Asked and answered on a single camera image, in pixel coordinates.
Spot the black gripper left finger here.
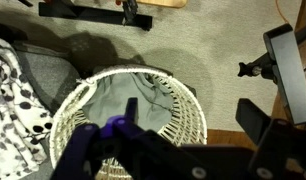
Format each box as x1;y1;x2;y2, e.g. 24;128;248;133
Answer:
51;97;207;180

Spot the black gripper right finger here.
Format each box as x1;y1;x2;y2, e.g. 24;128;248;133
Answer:
235;98;306;180

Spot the white black spotted blanket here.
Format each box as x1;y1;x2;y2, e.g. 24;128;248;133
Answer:
0;39;53;180

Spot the grey cloth in basket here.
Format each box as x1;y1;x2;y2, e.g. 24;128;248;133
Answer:
82;73;174;131

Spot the white woven laundry basket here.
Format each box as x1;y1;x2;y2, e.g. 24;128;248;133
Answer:
50;66;210;180

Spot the grey fabric sofa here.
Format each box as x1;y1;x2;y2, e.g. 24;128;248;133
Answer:
10;44;79;180

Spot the wooden board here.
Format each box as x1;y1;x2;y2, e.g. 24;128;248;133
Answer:
136;0;188;8

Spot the black camera on mount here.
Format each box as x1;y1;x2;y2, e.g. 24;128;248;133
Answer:
238;24;306;125

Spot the orange cable on floor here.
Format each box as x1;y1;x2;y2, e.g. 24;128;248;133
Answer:
274;0;291;24

